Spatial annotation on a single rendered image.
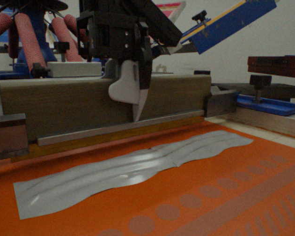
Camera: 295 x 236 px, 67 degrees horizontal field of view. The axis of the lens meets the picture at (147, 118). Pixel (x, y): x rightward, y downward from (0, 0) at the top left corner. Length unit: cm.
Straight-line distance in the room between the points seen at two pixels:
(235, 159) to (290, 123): 17
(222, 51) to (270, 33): 54
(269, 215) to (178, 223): 9
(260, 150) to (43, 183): 31
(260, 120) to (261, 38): 204
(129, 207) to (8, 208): 11
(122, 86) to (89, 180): 13
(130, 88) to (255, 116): 29
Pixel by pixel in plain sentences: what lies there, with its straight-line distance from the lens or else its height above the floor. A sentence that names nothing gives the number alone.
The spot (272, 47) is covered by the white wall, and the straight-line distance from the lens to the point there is 246.
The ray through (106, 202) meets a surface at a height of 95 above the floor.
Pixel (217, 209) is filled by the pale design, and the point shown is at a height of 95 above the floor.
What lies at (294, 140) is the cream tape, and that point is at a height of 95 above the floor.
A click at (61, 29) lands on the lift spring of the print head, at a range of 94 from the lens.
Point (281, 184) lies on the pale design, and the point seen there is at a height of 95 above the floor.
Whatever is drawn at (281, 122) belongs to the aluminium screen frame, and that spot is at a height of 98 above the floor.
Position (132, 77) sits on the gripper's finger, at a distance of 33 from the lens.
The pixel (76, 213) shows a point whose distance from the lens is 23.
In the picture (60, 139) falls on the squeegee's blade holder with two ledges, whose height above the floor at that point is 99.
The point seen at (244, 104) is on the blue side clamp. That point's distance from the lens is 52.
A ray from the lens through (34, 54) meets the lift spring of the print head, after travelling 79.
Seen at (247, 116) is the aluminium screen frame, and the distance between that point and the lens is 52.
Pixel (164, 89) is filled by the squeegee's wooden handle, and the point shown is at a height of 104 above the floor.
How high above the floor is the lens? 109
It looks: 15 degrees down
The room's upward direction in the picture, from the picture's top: 1 degrees clockwise
